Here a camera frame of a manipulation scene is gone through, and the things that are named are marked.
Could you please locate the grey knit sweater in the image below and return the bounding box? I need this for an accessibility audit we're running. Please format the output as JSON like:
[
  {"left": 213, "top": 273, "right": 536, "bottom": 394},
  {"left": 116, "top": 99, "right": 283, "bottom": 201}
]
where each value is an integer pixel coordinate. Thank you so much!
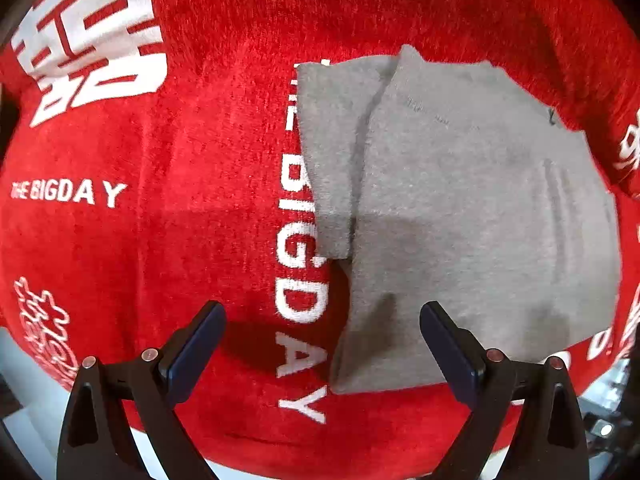
[{"left": 297, "top": 46, "right": 622, "bottom": 394}]

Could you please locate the red printed sofa blanket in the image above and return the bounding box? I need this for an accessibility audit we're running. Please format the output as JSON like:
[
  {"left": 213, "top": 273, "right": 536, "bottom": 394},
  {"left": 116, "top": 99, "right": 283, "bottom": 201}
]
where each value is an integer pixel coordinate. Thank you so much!
[{"left": 1, "top": 0, "right": 639, "bottom": 479}]

